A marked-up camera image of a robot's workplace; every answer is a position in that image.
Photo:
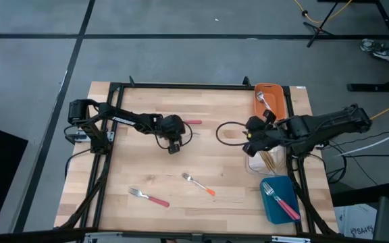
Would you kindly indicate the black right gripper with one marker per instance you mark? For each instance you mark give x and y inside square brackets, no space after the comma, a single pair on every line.
[260,135]

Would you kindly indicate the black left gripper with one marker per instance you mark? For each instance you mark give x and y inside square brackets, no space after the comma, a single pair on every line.
[172,125]

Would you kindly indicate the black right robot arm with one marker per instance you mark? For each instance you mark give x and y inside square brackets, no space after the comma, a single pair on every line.
[333,119]

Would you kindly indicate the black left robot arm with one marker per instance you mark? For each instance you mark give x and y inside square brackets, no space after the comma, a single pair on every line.
[123,119]

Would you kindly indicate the clear plastic bin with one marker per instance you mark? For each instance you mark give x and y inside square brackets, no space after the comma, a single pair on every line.
[253,167]

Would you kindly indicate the orange plastic bin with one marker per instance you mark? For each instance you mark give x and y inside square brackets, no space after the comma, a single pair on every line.
[277,98]

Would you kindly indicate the blue plastic bin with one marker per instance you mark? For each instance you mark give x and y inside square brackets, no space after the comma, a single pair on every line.
[275,212]

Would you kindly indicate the black tripod stand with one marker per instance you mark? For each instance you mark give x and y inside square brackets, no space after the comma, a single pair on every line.
[317,30]

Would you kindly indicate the white cardboard box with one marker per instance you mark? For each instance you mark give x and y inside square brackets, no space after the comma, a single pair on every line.
[356,222]

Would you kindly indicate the person's shoe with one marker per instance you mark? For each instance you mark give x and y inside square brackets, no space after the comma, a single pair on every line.
[370,45]
[388,55]

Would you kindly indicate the black crossbeam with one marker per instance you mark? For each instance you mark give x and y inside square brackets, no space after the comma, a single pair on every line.
[29,235]

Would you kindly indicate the black frame bracket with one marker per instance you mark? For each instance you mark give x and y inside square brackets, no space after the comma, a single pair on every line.
[246,81]
[132,81]

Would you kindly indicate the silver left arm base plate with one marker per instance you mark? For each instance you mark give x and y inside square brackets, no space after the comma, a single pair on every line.
[79,136]

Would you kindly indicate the black desk leg frame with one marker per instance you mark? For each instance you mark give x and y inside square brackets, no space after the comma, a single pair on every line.
[366,87]

